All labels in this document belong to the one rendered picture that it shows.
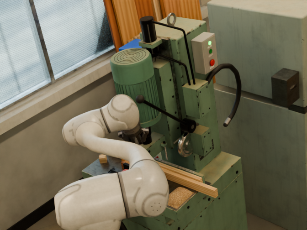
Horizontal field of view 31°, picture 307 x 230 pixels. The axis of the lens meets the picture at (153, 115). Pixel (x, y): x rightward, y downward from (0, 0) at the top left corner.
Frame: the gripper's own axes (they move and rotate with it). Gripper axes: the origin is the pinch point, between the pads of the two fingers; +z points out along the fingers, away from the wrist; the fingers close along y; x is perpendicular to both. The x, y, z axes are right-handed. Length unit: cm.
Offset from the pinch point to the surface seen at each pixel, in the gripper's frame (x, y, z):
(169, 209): -26.4, 9.4, 13.6
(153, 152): 1.6, 4.3, 17.4
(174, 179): -10.7, 12.2, 22.3
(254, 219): -7, 53, 137
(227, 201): -15, 35, 55
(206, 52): 36.0, 33.8, -6.7
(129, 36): 121, -14, 104
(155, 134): 10.7, 5.7, 18.7
